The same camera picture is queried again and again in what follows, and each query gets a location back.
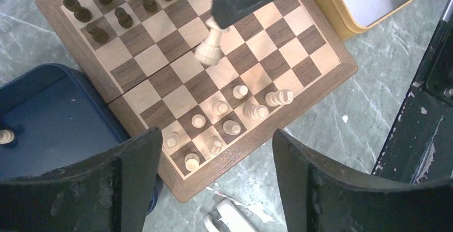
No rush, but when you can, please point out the pile of light chess pieces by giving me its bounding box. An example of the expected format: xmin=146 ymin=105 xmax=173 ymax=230
xmin=0 ymin=129 xmax=15 ymax=144

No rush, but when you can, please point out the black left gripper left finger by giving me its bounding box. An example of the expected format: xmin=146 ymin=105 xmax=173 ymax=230
xmin=1 ymin=127 xmax=163 ymax=231

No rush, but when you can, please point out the dark blue tray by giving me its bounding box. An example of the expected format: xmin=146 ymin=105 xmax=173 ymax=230
xmin=0 ymin=63 xmax=164 ymax=215

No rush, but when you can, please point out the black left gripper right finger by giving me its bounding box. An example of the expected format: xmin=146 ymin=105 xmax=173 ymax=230
xmin=272 ymin=129 xmax=452 ymax=231

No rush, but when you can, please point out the white stapler-like device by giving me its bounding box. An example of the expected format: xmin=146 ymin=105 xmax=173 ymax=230
xmin=216 ymin=199 xmax=257 ymax=231

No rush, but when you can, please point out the light chess piece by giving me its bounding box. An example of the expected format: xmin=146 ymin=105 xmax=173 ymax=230
xmin=265 ymin=89 xmax=294 ymax=106
xmin=232 ymin=85 xmax=248 ymax=99
xmin=194 ymin=17 xmax=230 ymax=66

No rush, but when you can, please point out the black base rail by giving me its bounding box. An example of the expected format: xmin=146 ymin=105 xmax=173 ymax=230
xmin=371 ymin=0 xmax=452 ymax=184

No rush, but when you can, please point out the wooden chessboard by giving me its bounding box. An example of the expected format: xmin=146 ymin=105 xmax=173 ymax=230
xmin=36 ymin=0 xmax=357 ymax=203

